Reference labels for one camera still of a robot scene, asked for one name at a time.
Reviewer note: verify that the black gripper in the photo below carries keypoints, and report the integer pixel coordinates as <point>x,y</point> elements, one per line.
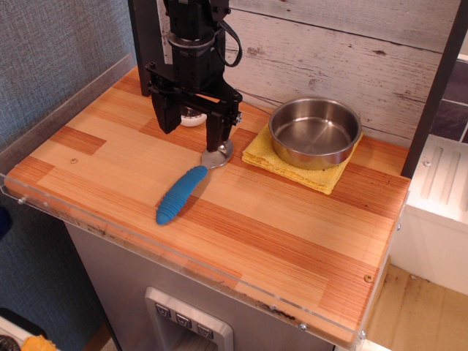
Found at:
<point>195,79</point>

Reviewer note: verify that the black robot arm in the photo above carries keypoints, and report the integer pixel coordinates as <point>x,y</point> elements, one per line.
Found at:
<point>197,37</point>

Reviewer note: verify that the white toy mushroom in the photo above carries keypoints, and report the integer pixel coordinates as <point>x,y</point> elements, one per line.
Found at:
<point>191,117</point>

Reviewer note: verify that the stainless steel pot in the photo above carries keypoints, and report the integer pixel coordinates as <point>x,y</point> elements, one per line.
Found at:
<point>314,133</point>

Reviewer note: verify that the silver cabinet with dispenser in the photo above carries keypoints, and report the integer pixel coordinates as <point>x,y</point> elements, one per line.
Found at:
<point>151,307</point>

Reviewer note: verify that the clear acrylic table guard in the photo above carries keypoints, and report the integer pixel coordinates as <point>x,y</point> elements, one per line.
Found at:
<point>309,259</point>

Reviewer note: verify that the white toy sink unit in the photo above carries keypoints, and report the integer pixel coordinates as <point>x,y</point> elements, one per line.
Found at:
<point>431,237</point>

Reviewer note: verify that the blue handled metal spoon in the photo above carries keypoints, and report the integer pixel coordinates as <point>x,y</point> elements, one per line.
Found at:
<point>176,197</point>

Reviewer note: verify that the black vertical post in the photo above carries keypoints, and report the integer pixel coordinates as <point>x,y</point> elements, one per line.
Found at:
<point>147,38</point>

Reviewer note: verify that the dark right frame post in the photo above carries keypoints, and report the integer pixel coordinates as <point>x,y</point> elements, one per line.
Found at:
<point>441,79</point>

